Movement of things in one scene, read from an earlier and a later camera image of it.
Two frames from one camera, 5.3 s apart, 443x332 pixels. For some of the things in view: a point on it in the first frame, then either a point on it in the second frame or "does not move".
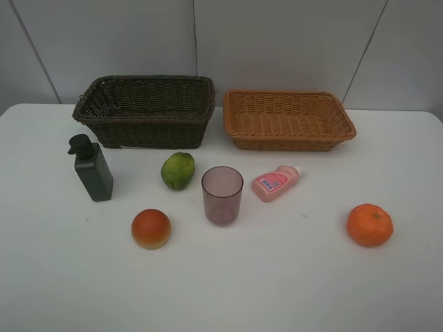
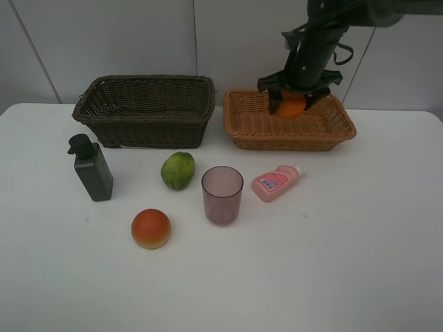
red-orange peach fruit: [151, 228] does not move
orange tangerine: [369, 225] to [292, 104]
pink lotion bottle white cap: [268, 186] does not move
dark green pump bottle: [91, 167] does not move
